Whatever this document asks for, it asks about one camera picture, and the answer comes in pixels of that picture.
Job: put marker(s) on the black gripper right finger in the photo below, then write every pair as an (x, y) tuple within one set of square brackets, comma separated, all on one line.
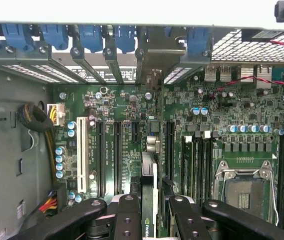
[(189, 220)]

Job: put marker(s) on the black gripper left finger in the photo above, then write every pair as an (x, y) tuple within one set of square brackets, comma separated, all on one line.
[(128, 220)]

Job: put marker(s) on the RAM slot white clips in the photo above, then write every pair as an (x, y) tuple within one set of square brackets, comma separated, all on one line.
[(206, 170)]

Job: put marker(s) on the CPU socket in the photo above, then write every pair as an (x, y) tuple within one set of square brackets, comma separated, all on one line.
[(244, 197)]

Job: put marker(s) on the long black expansion slot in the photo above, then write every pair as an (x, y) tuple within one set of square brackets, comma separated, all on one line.
[(169, 150), (118, 155), (101, 155)]

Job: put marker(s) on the white expansion slot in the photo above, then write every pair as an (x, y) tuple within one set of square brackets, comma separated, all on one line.
[(82, 150)]

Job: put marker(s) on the short black expansion slot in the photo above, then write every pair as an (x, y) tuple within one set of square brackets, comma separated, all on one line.
[(135, 132)]

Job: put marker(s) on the green motherboard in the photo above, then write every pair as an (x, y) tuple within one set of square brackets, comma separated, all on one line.
[(121, 100)]

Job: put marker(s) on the white power connector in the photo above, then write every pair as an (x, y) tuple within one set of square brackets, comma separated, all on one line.
[(58, 117)]

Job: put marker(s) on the grey power supply unit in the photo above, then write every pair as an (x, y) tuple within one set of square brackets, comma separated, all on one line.
[(7, 162)]

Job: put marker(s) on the blue card clip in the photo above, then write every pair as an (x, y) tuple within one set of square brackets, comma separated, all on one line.
[(198, 40), (17, 36), (55, 36), (125, 38), (90, 37)]

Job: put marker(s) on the black open PC case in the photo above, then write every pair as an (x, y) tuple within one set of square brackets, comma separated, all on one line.
[(17, 60)]

